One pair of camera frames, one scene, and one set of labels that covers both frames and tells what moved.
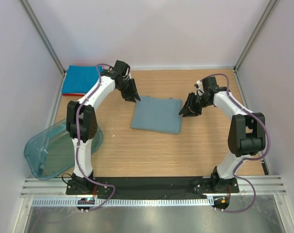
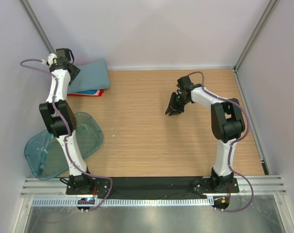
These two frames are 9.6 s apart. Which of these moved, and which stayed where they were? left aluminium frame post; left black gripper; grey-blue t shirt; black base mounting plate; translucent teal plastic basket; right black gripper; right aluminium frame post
Moved: grey-blue t shirt; right black gripper; left black gripper
Stayed: black base mounting plate; right aluminium frame post; left aluminium frame post; translucent teal plastic basket
